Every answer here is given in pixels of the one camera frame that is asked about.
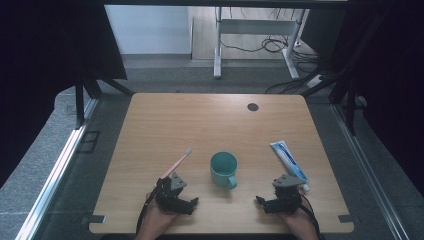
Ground person's right hand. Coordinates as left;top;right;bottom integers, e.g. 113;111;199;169
281;199;318;235

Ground blue white toothpaste tube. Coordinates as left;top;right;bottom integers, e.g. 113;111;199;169
269;140;311;193

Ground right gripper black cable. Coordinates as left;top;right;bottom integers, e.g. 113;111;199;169
299;194;322;240

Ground person's left hand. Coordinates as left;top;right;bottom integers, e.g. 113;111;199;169
139;199;179;236

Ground black metal stand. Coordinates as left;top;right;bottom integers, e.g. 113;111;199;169
301;9;368;135
74;64;136;129

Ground dark floor hatch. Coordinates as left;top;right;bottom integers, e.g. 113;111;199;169
77;130;101;155

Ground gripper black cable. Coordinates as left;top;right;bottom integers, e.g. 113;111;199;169
135;189;158;234
299;194;322;240

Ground black floor cables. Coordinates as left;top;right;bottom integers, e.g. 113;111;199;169
219;8;334;95

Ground pink toothbrush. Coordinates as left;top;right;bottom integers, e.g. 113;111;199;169
159;147;193;181

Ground white desk frame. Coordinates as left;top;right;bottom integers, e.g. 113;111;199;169
213;6;306;80

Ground dark curtain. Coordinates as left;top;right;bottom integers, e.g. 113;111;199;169
333;0;424;198
0;0;128;188

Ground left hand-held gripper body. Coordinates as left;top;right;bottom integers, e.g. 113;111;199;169
155;172;188;212

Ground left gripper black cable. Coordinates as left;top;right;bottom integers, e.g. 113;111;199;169
135;189;158;234

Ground teal cup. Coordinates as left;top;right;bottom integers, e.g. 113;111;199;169
209;151;239;191

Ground white power strip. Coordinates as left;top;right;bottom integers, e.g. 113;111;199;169
306;74;326;89

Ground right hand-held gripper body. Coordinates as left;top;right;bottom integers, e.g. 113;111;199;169
272;173;306;215

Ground aluminium rail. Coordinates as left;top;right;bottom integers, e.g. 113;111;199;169
331;103;401;240
14;98;100;240

